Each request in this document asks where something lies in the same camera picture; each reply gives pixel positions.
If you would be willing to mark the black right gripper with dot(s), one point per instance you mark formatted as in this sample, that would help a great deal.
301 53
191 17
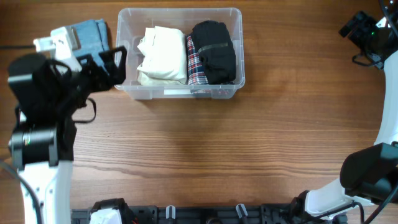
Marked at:
357 35

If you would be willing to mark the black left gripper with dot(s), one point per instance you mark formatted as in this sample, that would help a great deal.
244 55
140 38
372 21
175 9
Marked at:
116 76

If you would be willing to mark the blue denim jeans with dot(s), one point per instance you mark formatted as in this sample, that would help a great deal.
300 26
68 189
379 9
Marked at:
93 39

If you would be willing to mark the cream cloth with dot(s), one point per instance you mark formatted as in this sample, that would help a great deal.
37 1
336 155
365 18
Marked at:
165 57

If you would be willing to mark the plaid shirt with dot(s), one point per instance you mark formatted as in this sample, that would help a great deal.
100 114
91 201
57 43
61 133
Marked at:
195 70

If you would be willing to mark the black garment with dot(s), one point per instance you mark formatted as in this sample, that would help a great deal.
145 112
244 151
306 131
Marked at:
216 53

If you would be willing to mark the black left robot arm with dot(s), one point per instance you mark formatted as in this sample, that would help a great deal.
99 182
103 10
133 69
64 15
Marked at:
49 92

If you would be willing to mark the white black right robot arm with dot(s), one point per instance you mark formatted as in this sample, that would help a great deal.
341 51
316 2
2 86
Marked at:
358 139

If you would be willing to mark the white label on container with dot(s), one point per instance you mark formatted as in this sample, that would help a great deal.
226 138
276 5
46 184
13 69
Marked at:
177 92

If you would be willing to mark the clear plastic storage container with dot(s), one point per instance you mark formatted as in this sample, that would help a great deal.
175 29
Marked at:
132 23

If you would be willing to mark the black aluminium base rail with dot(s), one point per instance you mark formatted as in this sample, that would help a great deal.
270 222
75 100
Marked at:
261 214

